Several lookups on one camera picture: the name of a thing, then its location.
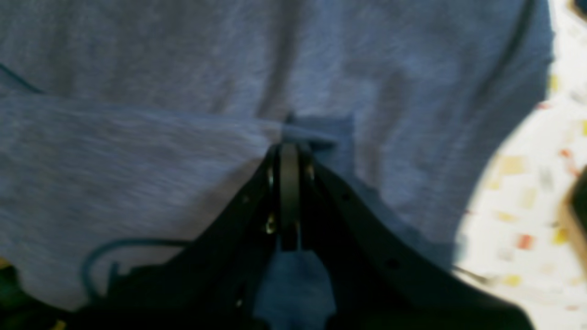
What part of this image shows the black TV remote control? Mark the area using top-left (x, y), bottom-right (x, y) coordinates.
top-left (560, 169), bottom-right (587, 271)

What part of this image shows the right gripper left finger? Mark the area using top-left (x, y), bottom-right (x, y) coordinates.
top-left (69, 144), bottom-right (289, 330)

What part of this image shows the blue grey T-shirt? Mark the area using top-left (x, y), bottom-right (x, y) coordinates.
top-left (1, 0), bottom-right (552, 330)

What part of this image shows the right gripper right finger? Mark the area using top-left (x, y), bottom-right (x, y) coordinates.
top-left (289, 144), bottom-right (533, 330)

